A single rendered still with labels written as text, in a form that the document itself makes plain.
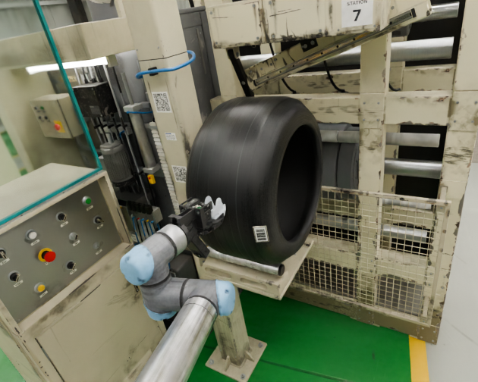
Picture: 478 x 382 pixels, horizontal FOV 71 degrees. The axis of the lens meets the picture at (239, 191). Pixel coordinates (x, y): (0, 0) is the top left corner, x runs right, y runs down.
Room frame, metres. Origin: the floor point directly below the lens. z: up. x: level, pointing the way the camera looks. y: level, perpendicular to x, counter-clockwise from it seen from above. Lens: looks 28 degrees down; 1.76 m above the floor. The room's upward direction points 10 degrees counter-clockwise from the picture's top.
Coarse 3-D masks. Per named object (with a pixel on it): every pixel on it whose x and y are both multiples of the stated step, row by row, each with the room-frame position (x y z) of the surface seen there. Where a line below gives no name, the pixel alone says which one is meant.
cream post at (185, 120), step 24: (144, 0) 1.21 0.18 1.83; (168, 0) 1.27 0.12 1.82; (144, 24) 1.23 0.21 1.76; (168, 24) 1.24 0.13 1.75; (144, 48) 1.24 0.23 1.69; (168, 48) 1.22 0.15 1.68; (168, 72) 1.20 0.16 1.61; (168, 96) 1.21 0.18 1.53; (192, 96) 1.28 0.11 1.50; (168, 120) 1.23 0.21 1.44; (192, 120) 1.25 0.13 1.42; (168, 144) 1.25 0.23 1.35; (192, 144) 1.23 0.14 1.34; (168, 168) 1.27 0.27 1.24; (240, 312) 1.28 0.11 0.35; (216, 336) 1.26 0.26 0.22; (240, 336) 1.24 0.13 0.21; (240, 360) 1.21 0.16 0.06
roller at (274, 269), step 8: (208, 248) 1.12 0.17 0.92; (216, 256) 1.08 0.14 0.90; (224, 256) 1.06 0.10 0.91; (232, 256) 1.05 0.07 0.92; (240, 264) 1.02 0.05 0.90; (248, 264) 1.00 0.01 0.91; (256, 264) 0.98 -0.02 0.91; (280, 264) 0.95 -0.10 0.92; (272, 272) 0.94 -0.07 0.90; (280, 272) 0.92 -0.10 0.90
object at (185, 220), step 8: (192, 200) 0.79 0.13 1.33; (184, 208) 0.76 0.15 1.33; (192, 208) 0.74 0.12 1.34; (200, 208) 0.73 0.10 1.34; (208, 208) 0.77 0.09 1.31; (168, 216) 0.71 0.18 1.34; (176, 216) 0.71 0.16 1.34; (184, 216) 0.70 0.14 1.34; (192, 216) 0.73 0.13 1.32; (200, 216) 0.73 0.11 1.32; (208, 216) 0.77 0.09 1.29; (176, 224) 0.71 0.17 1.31; (184, 224) 0.70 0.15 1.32; (192, 224) 0.73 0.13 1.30; (200, 224) 0.73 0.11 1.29; (208, 224) 0.74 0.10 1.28; (184, 232) 0.68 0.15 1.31; (200, 232) 0.73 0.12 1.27; (208, 232) 0.74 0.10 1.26
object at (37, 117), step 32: (0, 0) 1.22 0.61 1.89; (32, 0) 1.30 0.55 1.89; (0, 32) 1.18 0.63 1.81; (32, 32) 1.26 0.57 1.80; (0, 64) 1.15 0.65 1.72; (32, 64) 1.23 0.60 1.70; (0, 96) 1.12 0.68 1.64; (32, 96) 1.19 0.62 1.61; (64, 96) 1.28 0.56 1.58; (0, 128) 1.08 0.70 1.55; (32, 128) 1.16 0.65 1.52; (64, 128) 1.24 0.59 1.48; (0, 160) 1.05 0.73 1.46; (32, 160) 1.12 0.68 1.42; (64, 160) 1.20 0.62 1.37; (96, 160) 1.30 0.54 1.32; (0, 192) 1.01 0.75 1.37; (32, 192) 1.08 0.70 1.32; (0, 224) 0.97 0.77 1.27
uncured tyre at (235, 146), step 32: (256, 96) 1.18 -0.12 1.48; (224, 128) 1.00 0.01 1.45; (256, 128) 0.95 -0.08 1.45; (288, 128) 0.98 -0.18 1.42; (192, 160) 0.99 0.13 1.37; (224, 160) 0.92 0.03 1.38; (256, 160) 0.88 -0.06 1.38; (288, 160) 1.35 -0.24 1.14; (320, 160) 1.20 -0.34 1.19; (192, 192) 0.94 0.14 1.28; (224, 192) 0.87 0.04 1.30; (256, 192) 0.84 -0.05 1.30; (288, 192) 1.30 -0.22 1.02; (320, 192) 1.20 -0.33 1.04; (224, 224) 0.86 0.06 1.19; (256, 224) 0.82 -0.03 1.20; (288, 224) 1.18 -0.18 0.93; (256, 256) 0.85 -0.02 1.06; (288, 256) 0.92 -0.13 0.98
